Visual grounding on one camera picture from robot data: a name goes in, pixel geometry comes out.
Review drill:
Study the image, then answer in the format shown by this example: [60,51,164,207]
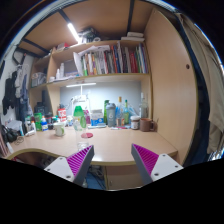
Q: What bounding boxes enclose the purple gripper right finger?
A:
[131,144,182,185]

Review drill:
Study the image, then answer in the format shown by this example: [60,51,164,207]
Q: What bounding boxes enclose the clear glass bottle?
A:
[116,96,124,126]

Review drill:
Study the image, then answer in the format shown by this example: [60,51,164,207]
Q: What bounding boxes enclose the red white container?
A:
[57,108,67,122]

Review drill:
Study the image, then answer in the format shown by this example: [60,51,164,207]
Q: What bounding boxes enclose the hanging dark clothes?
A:
[2,71,17,115]

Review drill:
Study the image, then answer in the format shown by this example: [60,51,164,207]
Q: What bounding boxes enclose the green glass bottle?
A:
[123,100,129,125]

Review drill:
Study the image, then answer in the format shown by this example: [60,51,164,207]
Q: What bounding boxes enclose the green canister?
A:
[34,113,42,131]

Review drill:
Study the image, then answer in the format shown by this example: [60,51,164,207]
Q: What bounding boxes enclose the blue white small bottle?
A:
[41,116,48,131]

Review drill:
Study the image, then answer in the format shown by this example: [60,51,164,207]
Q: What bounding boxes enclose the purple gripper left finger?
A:
[45,145,94,186]

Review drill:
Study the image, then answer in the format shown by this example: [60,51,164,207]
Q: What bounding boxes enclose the white green mug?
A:
[54,122,65,137]

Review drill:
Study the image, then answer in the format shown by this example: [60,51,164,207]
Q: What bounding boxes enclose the row of books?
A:
[73,41,149,76]

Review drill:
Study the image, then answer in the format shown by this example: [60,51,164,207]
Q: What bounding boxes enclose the tall clear bottle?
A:
[139,93,149,118]

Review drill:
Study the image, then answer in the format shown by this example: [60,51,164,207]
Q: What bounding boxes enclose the clear storage box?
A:
[31,72,46,87]

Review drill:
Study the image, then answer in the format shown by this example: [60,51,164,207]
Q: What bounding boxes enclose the red round coaster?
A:
[81,133,93,138]

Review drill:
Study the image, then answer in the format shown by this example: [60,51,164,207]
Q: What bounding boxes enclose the ceiling light tube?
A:
[67,23,81,43]

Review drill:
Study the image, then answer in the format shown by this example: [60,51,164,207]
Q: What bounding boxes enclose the blue white tissue box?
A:
[90,109,104,126]

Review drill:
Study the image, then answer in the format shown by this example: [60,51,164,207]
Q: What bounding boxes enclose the grey shaker bottle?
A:
[106,103,116,127]

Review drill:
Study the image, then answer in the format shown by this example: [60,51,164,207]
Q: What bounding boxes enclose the wooden shelf unit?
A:
[28,39,153,128]

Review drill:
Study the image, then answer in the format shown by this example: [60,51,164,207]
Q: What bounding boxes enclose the white desk lamp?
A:
[63,82,95,115]

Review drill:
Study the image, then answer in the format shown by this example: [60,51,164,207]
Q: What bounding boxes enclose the brown ceramic mug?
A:
[140,118,155,132]

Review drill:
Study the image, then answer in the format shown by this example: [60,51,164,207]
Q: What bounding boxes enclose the white-lidded dark jar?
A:
[130,116,140,130]

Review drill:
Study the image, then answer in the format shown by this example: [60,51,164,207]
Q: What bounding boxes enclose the dark green bottle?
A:
[104,100,110,125]

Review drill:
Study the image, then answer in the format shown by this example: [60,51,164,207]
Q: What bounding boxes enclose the clear plastic water bottle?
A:
[73,106,89,151]

